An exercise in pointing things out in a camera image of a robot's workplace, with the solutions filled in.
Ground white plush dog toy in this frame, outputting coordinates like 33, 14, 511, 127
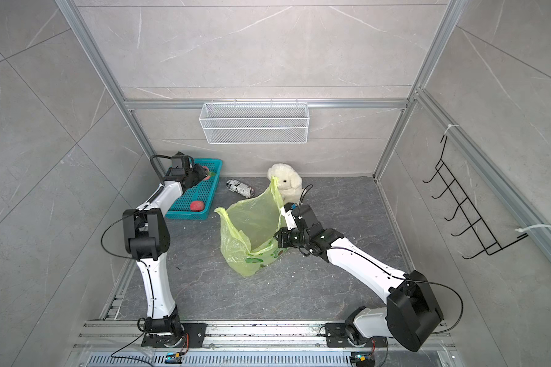
267, 164, 303, 203

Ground white wire mesh shelf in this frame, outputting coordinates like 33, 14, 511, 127
199, 102, 310, 145

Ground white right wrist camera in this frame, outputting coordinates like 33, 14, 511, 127
280, 203, 297, 230

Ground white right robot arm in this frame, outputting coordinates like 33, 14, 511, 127
274, 203, 444, 352

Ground red peach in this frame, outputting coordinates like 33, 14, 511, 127
189, 200, 206, 213

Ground teal plastic basket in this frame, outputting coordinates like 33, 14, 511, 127
165, 158, 223, 220

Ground yellow-green avocado plastic bag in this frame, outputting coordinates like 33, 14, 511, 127
214, 177, 286, 277

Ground newspaper print pouch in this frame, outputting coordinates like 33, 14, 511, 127
227, 179, 255, 199

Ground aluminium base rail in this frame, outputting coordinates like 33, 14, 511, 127
65, 321, 463, 366

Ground black wall hook rack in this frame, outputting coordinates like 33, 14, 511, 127
422, 135, 529, 260

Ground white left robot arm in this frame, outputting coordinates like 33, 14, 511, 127
122, 152, 208, 340

